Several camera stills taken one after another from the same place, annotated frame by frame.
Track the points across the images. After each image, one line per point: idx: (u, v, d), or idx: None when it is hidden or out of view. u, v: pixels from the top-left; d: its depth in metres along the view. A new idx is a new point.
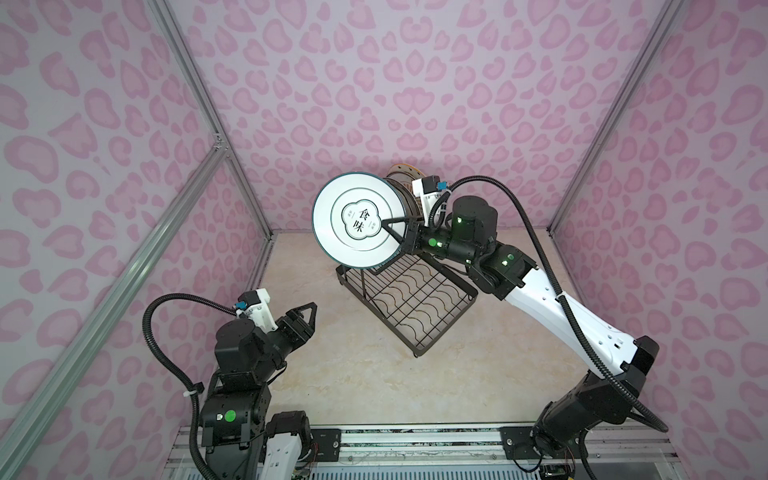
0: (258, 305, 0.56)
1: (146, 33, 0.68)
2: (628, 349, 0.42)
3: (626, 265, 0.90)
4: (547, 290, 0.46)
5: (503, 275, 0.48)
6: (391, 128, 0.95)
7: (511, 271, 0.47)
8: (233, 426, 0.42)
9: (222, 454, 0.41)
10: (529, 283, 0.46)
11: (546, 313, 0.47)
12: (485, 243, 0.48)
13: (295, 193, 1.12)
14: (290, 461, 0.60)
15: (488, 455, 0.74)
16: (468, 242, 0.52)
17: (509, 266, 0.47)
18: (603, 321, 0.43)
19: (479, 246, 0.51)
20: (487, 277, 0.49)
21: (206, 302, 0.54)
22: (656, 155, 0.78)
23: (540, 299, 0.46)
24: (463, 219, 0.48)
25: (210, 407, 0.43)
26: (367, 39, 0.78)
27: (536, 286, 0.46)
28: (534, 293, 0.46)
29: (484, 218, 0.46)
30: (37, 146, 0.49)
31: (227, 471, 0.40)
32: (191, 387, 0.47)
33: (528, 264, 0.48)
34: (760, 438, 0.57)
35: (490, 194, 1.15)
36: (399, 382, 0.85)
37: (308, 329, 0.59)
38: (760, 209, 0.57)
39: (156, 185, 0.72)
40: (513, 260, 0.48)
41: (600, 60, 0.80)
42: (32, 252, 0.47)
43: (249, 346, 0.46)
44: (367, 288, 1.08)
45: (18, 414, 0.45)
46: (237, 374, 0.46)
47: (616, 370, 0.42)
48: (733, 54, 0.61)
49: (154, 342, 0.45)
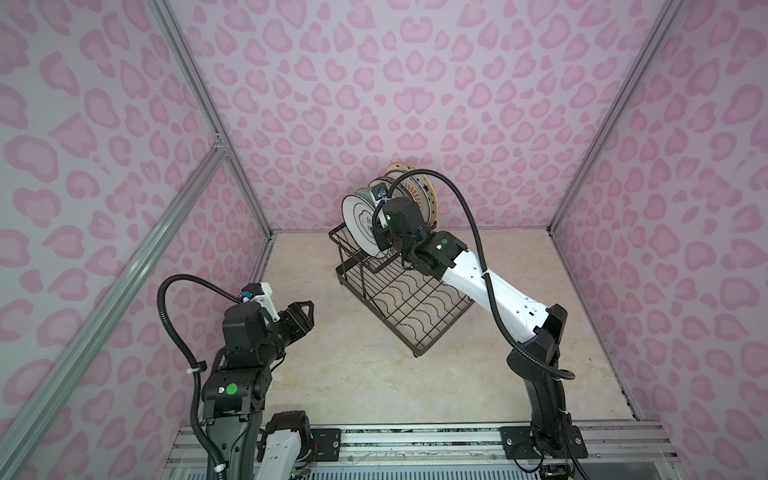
0: (262, 296, 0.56)
1: (145, 33, 0.68)
2: (540, 315, 0.48)
3: (626, 265, 0.90)
4: (475, 269, 0.52)
5: (437, 259, 0.54)
6: (392, 128, 0.95)
7: (444, 254, 0.53)
8: (234, 400, 0.43)
9: (222, 428, 0.42)
10: (460, 263, 0.52)
11: (474, 289, 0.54)
12: (416, 231, 0.56)
13: (295, 193, 1.12)
14: (290, 455, 0.61)
15: (488, 454, 0.74)
16: (402, 234, 0.60)
17: (442, 251, 0.52)
18: (520, 293, 0.50)
19: (411, 234, 0.58)
20: (423, 261, 0.56)
21: (208, 285, 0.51)
22: (656, 155, 0.78)
23: (468, 277, 0.53)
24: (389, 214, 0.66)
25: (212, 382, 0.44)
26: (367, 39, 0.78)
27: (465, 266, 0.52)
28: (463, 272, 0.53)
29: (406, 211, 0.55)
30: (36, 146, 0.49)
31: (227, 444, 0.41)
32: (194, 364, 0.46)
33: (460, 248, 0.53)
34: (760, 438, 0.57)
35: (490, 193, 1.15)
36: (399, 382, 0.85)
37: (308, 322, 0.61)
38: (760, 209, 0.57)
39: (156, 185, 0.72)
40: (446, 244, 0.53)
41: (600, 59, 0.80)
42: (32, 251, 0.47)
43: (255, 325, 0.49)
44: (367, 287, 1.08)
45: (18, 414, 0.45)
46: (241, 352, 0.47)
47: (528, 335, 0.50)
48: (733, 54, 0.61)
49: (166, 317, 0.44)
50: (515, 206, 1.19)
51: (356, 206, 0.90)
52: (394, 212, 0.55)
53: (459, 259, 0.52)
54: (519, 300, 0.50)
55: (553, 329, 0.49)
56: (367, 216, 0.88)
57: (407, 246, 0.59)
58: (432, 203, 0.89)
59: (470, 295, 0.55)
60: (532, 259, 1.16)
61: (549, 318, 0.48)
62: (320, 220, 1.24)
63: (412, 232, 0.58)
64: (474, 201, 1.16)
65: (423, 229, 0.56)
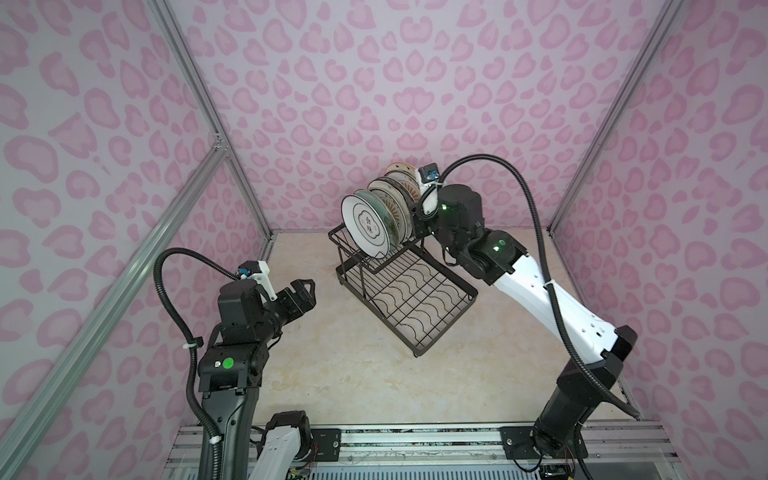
0: (260, 275, 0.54)
1: (145, 33, 0.68)
2: (608, 338, 0.43)
3: (626, 266, 0.90)
4: (537, 278, 0.46)
5: (494, 262, 0.48)
6: (392, 128, 0.95)
7: (501, 257, 0.46)
8: (231, 375, 0.42)
9: (218, 401, 0.41)
10: (520, 269, 0.46)
11: (534, 301, 0.48)
12: (473, 228, 0.48)
13: (295, 193, 1.12)
14: (289, 448, 0.60)
15: (488, 454, 0.74)
16: (455, 229, 0.52)
17: (500, 252, 0.47)
18: (585, 308, 0.44)
19: (466, 231, 0.52)
20: (477, 262, 0.49)
21: (207, 261, 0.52)
22: (656, 155, 0.78)
23: (528, 286, 0.46)
24: (447, 205, 0.50)
25: (209, 358, 0.43)
26: (367, 39, 0.78)
27: (526, 272, 0.46)
28: (522, 279, 0.46)
29: (468, 204, 0.47)
30: (36, 146, 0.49)
31: (223, 417, 0.40)
32: (191, 340, 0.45)
33: (519, 251, 0.47)
34: (760, 438, 0.57)
35: (490, 193, 1.15)
36: (399, 382, 0.85)
37: (307, 302, 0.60)
38: (760, 209, 0.57)
39: (156, 184, 0.72)
40: (504, 246, 0.47)
41: (600, 59, 0.80)
42: (32, 251, 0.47)
43: (250, 301, 0.48)
44: (367, 287, 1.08)
45: (18, 414, 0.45)
46: (237, 328, 0.47)
47: (594, 357, 0.43)
48: (733, 54, 0.61)
49: (163, 291, 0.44)
50: (515, 206, 1.19)
51: (355, 206, 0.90)
52: (453, 203, 0.48)
53: (519, 264, 0.46)
54: (584, 318, 0.44)
55: (618, 351, 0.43)
56: (367, 216, 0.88)
57: (458, 243, 0.53)
58: None
59: (527, 306, 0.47)
60: None
61: (617, 342, 0.43)
62: (320, 220, 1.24)
63: (468, 229, 0.51)
64: None
65: (480, 227, 0.50)
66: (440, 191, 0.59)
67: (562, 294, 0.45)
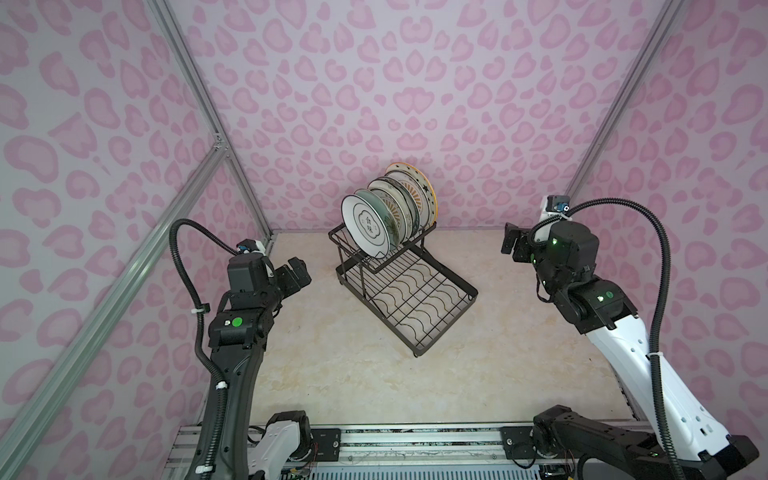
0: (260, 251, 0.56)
1: (145, 33, 0.68)
2: (716, 440, 0.36)
3: (626, 265, 0.90)
4: (640, 343, 0.42)
5: (594, 311, 0.45)
6: (392, 128, 0.95)
7: (605, 309, 0.43)
8: (239, 334, 0.45)
9: (226, 355, 0.44)
10: (621, 328, 0.42)
11: (629, 366, 0.43)
12: (580, 270, 0.46)
13: (295, 193, 1.12)
14: (289, 437, 0.61)
15: (488, 454, 0.74)
16: (562, 265, 0.50)
17: (603, 304, 0.44)
18: (695, 399, 0.38)
19: (572, 272, 0.49)
20: (573, 306, 0.47)
21: (211, 236, 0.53)
22: (656, 155, 0.78)
23: (627, 349, 0.42)
24: (558, 239, 0.49)
25: (219, 319, 0.47)
26: (367, 39, 0.78)
27: (627, 333, 0.42)
28: (622, 340, 0.42)
29: (580, 244, 0.46)
30: (36, 146, 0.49)
31: (230, 368, 0.43)
32: (200, 303, 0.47)
33: (627, 307, 0.44)
34: (760, 438, 0.57)
35: (490, 193, 1.15)
36: (399, 382, 0.85)
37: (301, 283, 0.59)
38: (760, 209, 0.57)
39: (156, 184, 0.72)
40: (611, 299, 0.44)
41: (600, 60, 0.80)
42: (32, 251, 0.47)
43: (258, 270, 0.52)
44: (367, 287, 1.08)
45: (18, 414, 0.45)
46: (245, 294, 0.50)
47: (690, 455, 0.37)
48: (733, 54, 0.61)
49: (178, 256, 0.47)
50: (515, 206, 1.19)
51: (355, 206, 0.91)
52: (564, 238, 0.47)
53: (622, 322, 0.43)
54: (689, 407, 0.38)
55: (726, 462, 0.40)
56: (367, 216, 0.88)
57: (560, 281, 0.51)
58: (432, 203, 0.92)
59: (622, 373, 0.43)
60: None
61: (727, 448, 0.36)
62: (320, 220, 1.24)
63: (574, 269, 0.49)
64: (474, 201, 1.16)
65: (590, 270, 0.47)
66: (557, 223, 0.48)
67: (671, 374, 0.40)
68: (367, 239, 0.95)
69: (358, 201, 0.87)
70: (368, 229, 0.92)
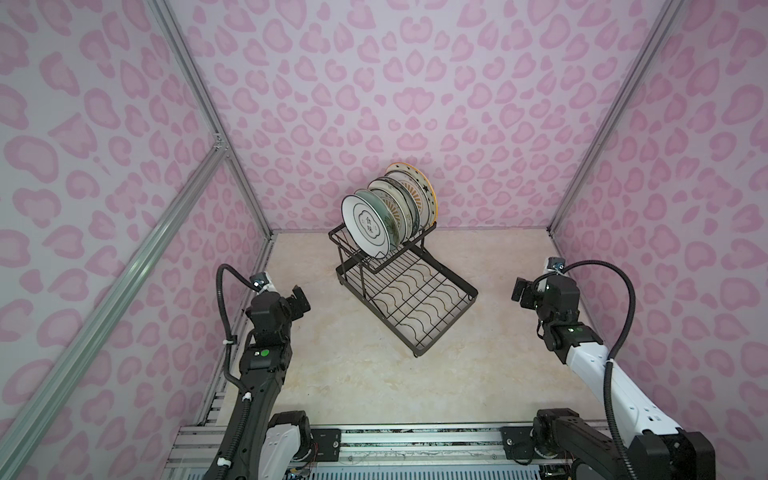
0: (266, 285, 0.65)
1: (145, 33, 0.68)
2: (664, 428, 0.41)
3: (626, 265, 0.90)
4: (599, 357, 0.53)
5: (565, 342, 0.59)
6: (392, 129, 0.95)
7: (575, 340, 0.56)
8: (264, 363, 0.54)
9: (252, 377, 0.52)
10: (584, 347, 0.55)
11: (591, 376, 0.54)
12: (563, 311, 0.62)
13: (295, 194, 1.12)
14: (289, 445, 0.60)
15: (489, 454, 0.74)
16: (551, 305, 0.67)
17: (574, 335, 0.57)
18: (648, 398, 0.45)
19: (557, 311, 0.64)
20: (552, 337, 0.62)
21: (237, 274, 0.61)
22: (656, 155, 0.78)
23: (588, 360, 0.54)
24: (549, 285, 0.72)
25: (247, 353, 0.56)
26: (367, 39, 0.78)
27: (589, 350, 0.54)
28: (585, 354, 0.54)
29: (563, 291, 0.62)
30: (36, 146, 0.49)
31: (255, 386, 0.51)
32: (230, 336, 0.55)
33: (594, 338, 0.56)
34: (760, 438, 0.57)
35: (490, 193, 1.15)
36: (399, 382, 0.85)
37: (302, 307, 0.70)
38: (760, 209, 0.57)
39: (156, 184, 0.72)
40: (580, 332, 0.58)
41: (600, 60, 0.80)
42: (32, 251, 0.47)
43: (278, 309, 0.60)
44: (368, 288, 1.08)
45: (18, 414, 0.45)
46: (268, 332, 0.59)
47: None
48: (733, 54, 0.61)
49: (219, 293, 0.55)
50: (515, 206, 1.19)
51: (355, 206, 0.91)
52: (554, 285, 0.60)
53: (587, 343, 0.55)
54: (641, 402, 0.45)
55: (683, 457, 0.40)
56: (367, 215, 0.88)
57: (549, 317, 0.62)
58: (432, 204, 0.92)
59: (595, 391, 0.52)
60: (532, 259, 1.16)
61: (677, 435, 0.40)
62: (320, 220, 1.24)
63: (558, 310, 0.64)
64: (474, 201, 1.16)
65: (573, 313, 0.62)
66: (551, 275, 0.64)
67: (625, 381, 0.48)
68: (367, 239, 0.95)
69: (358, 201, 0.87)
70: (368, 229, 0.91)
